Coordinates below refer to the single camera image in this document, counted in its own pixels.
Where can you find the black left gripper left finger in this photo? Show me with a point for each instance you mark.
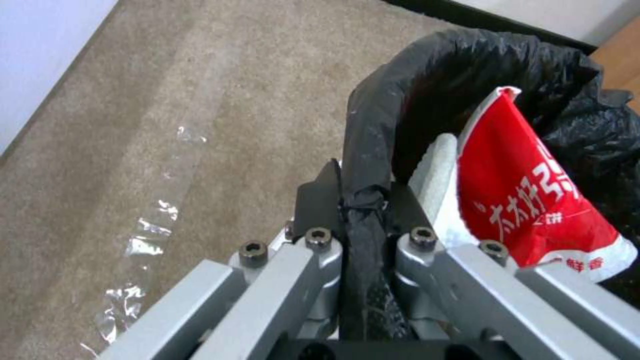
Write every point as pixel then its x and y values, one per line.
pixel 280 277

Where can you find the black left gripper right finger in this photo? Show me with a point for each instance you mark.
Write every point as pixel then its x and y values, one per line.
pixel 450 285

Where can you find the trash bin with black liner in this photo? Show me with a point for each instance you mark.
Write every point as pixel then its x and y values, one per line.
pixel 430 75

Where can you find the white foam piece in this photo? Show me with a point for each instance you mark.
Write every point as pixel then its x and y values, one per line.
pixel 440 172

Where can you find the red snack wrapper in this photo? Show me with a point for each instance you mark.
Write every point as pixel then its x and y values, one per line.
pixel 520 176

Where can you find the clear plastic film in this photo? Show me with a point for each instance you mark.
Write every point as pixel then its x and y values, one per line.
pixel 150 229

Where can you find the black skirting board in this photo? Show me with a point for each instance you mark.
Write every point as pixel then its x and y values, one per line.
pixel 550 35

